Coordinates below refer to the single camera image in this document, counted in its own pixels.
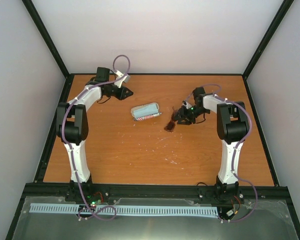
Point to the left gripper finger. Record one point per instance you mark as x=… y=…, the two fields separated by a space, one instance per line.
x=122 y=97
x=127 y=92

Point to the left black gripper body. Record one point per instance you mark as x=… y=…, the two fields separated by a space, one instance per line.
x=118 y=95

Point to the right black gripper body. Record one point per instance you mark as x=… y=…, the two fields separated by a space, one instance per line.
x=191 y=113

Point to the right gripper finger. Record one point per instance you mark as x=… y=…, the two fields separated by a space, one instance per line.
x=178 y=115
x=186 y=121

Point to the brown sunglasses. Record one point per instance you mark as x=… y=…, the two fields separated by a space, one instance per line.
x=170 y=126

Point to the american flag glasses case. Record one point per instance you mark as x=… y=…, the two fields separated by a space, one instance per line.
x=147 y=117

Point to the light blue square mat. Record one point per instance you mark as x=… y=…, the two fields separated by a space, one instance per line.
x=145 y=110

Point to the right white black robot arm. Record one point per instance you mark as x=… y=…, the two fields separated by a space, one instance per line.
x=233 y=125

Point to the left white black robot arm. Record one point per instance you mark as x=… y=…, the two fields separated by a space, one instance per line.
x=72 y=125

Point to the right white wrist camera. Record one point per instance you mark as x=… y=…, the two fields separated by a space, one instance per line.
x=186 y=104

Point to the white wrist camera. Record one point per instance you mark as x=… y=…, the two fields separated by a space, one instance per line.
x=121 y=78
x=186 y=104

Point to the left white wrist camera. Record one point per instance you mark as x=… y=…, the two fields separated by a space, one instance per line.
x=121 y=78

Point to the black aluminium frame rail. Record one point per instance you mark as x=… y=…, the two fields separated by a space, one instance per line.
x=112 y=191

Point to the light blue slotted cable duct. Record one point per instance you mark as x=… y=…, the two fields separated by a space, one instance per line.
x=127 y=210

